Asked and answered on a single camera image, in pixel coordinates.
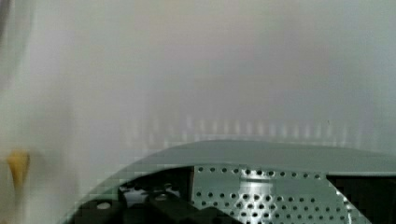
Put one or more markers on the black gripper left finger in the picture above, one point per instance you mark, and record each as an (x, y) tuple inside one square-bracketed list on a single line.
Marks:
[(163, 197)]

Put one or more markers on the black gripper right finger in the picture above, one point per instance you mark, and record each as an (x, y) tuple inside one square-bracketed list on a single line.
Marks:
[(373, 196)]

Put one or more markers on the green plastic strainer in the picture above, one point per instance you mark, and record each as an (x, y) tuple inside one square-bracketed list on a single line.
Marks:
[(247, 182)]

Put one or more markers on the yellow toy banana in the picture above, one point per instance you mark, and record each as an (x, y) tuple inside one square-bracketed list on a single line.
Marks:
[(19, 163)]

